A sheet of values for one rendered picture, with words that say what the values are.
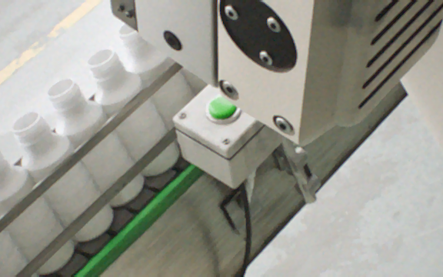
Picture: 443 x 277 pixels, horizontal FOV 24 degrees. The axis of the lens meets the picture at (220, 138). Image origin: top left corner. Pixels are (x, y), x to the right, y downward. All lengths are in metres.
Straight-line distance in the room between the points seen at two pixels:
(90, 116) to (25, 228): 0.14
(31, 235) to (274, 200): 0.35
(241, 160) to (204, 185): 0.17
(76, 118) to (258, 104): 0.78
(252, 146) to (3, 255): 0.29
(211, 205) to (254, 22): 0.91
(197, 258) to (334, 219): 1.38
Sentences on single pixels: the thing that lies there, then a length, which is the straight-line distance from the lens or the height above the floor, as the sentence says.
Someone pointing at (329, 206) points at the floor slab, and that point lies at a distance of 2.68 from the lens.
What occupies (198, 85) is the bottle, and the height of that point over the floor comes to 1.06.
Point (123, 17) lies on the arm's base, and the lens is 0.43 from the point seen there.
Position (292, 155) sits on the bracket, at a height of 0.95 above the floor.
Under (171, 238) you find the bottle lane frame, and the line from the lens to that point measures 1.24.
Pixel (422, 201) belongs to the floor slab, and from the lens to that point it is 2.59.
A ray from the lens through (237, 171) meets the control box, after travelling 1.09.
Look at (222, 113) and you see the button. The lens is 1.07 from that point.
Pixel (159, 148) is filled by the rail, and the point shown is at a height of 1.04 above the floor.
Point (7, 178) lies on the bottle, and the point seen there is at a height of 1.13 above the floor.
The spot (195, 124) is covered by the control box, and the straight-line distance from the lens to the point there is 1.08.
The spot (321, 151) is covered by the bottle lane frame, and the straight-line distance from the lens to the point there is 1.38.
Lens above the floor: 1.68
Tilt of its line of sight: 33 degrees down
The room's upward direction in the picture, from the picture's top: 27 degrees counter-clockwise
